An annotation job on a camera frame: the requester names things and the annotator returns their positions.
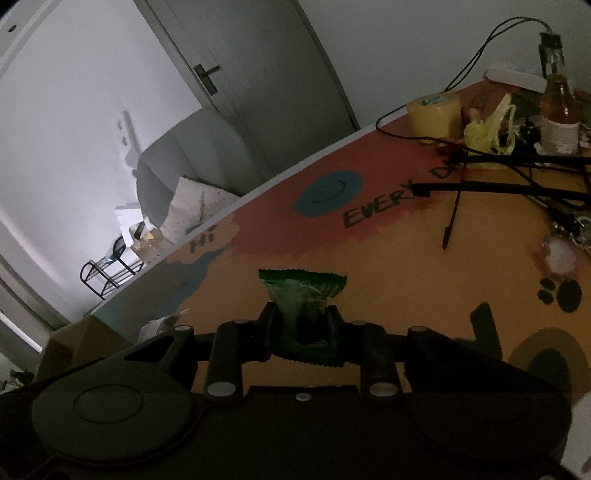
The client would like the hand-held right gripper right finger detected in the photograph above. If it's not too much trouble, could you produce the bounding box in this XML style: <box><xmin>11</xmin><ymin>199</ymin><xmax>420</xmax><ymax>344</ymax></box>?
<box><xmin>325</xmin><ymin>305</ymin><xmax>504</xmax><ymax>398</ymax></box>

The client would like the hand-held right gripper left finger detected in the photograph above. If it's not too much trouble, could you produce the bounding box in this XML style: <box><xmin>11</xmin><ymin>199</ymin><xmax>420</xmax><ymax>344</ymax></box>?
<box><xmin>124</xmin><ymin>302</ymin><xmax>284</xmax><ymax>398</ymax></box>

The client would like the dark green snack packet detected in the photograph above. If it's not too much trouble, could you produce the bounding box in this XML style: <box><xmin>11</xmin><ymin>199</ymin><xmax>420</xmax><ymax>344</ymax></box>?
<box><xmin>257</xmin><ymin>269</ymin><xmax>347</xmax><ymax>367</ymax></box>

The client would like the brown cardboard box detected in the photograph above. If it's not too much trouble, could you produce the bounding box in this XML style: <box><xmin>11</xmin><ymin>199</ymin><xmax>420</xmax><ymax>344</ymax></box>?
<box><xmin>36</xmin><ymin>315</ymin><xmax>134</xmax><ymax>384</ymax></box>

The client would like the printed cartoon table mat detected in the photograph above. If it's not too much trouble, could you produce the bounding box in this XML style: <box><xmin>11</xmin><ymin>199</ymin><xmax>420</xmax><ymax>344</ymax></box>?
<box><xmin>99</xmin><ymin>78</ymin><xmax>591</xmax><ymax>402</ymax></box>

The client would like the white dotted cloth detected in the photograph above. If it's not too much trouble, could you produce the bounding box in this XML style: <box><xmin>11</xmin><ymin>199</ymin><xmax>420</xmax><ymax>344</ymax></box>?
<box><xmin>159</xmin><ymin>175</ymin><xmax>241</xmax><ymax>244</ymax></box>

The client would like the stack of white boxes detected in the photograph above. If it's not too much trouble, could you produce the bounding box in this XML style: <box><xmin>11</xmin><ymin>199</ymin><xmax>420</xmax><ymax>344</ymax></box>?
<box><xmin>115</xmin><ymin>207</ymin><xmax>160</xmax><ymax>250</ymax></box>

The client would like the grey armchair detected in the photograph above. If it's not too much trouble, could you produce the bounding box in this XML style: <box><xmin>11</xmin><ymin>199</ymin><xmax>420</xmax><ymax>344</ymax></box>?
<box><xmin>136</xmin><ymin>107</ymin><xmax>254</xmax><ymax>229</ymax></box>

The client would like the yellow tape roll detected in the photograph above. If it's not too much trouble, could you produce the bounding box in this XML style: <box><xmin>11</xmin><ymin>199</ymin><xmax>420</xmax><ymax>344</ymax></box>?
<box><xmin>406</xmin><ymin>91</ymin><xmax>462</xmax><ymax>138</ymax></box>

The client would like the yellow plastic bag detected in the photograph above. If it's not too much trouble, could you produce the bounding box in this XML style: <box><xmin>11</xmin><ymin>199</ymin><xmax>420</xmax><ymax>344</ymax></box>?
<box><xmin>463</xmin><ymin>95</ymin><xmax>517</xmax><ymax>155</ymax></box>

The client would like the grey door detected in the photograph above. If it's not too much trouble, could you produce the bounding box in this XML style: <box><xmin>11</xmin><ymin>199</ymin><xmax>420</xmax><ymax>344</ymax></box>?
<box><xmin>136</xmin><ymin>0</ymin><xmax>361</xmax><ymax>185</ymax></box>

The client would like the bunch of keys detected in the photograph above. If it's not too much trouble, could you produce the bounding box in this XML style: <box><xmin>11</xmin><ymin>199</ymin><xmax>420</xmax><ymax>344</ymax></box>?
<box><xmin>549</xmin><ymin>208</ymin><xmax>591</xmax><ymax>241</ymax></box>

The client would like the glass bottle with orange drink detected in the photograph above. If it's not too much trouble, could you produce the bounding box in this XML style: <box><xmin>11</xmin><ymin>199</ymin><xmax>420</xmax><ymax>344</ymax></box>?
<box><xmin>539</xmin><ymin>74</ymin><xmax>580</xmax><ymax>155</ymax></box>

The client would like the white power strip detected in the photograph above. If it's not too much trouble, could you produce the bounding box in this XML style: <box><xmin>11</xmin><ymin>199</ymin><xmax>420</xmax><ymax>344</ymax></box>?
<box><xmin>485</xmin><ymin>65</ymin><xmax>548</xmax><ymax>93</ymax></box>

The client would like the black wire stand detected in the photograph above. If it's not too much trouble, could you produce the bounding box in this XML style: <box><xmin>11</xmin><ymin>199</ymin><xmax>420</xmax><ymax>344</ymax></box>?
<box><xmin>80</xmin><ymin>235</ymin><xmax>145</xmax><ymax>300</ymax></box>

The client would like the black wire rack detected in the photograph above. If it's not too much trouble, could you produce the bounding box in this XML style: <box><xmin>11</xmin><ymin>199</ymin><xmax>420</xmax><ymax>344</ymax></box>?
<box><xmin>411</xmin><ymin>152</ymin><xmax>591</xmax><ymax>250</ymax></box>

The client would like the white wall hook rail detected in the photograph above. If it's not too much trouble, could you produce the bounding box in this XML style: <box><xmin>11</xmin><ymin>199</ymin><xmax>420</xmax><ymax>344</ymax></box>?
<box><xmin>117</xmin><ymin>111</ymin><xmax>145</xmax><ymax>167</ymax></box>

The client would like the pink pompom keychain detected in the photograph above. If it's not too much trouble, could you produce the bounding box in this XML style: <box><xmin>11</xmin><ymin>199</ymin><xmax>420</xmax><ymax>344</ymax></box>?
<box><xmin>531</xmin><ymin>235</ymin><xmax>581</xmax><ymax>280</ymax></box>

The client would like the dark door handle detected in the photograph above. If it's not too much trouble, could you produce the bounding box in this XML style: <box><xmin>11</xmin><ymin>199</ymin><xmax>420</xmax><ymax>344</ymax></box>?
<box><xmin>194</xmin><ymin>64</ymin><xmax>221</xmax><ymax>95</ymax></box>

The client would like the black cable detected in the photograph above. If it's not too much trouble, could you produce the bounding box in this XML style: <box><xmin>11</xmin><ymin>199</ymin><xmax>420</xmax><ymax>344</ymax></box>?
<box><xmin>375</xmin><ymin>17</ymin><xmax>550</xmax><ymax>139</ymax></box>

